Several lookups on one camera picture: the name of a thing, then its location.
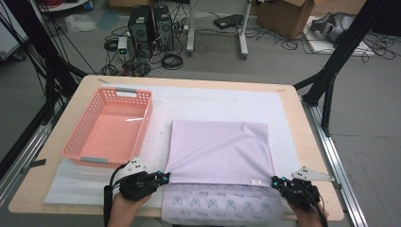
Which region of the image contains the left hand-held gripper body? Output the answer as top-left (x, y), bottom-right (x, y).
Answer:
top-left (117, 156), bottom-right (159, 202)

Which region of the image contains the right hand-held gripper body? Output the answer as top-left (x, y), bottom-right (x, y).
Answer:
top-left (278, 166), bottom-right (336, 211)

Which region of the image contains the pink plastic basket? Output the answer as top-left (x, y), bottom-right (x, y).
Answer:
top-left (61, 87), bottom-right (154, 169)

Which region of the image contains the lilac patterned towel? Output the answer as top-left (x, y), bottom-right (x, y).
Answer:
top-left (161, 118), bottom-right (285, 227)

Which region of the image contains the person's right hand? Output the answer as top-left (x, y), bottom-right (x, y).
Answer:
top-left (288, 201), bottom-right (329, 227)

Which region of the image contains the person's left hand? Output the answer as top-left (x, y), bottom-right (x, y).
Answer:
top-left (108, 191), bottom-right (153, 227)

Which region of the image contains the white gridded mat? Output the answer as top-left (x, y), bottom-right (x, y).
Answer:
top-left (43, 82), bottom-right (315, 214)

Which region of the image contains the small white power box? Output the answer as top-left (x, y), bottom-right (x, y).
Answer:
top-left (116, 36), bottom-right (130, 61)

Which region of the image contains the white floor board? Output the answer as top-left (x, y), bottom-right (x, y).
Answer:
top-left (302, 15), bottom-right (376, 58)

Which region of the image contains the black computer tower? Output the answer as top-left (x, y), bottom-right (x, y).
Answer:
top-left (152, 5), bottom-right (175, 52)
top-left (127, 5), bottom-right (155, 59)

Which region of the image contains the large cardboard box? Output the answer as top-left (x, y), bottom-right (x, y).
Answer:
top-left (255, 0), bottom-right (316, 40)

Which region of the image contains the black flat device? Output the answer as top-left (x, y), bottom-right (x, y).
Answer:
top-left (213, 13), bottom-right (244, 30)

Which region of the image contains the clear plastic bag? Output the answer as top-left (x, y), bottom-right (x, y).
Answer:
top-left (64, 12), bottom-right (98, 34)

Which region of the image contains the white round table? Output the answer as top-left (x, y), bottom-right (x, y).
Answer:
top-left (37, 0), bottom-right (89, 13)

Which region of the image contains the white cabinet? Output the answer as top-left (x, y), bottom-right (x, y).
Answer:
top-left (0, 6), bottom-right (29, 61)

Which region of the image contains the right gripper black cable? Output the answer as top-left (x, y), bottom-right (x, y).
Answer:
top-left (301, 182), bottom-right (330, 227)

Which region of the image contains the aluminium rail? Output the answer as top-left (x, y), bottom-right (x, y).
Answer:
top-left (301, 97), bottom-right (369, 227)
top-left (0, 103), bottom-right (64, 207)

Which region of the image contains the coiled black cable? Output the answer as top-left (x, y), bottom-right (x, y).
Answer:
top-left (161, 53), bottom-right (184, 71)

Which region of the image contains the black frame strut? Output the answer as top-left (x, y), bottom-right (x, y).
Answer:
top-left (0, 0), bottom-right (89, 126)
top-left (292, 0), bottom-right (401, 138)

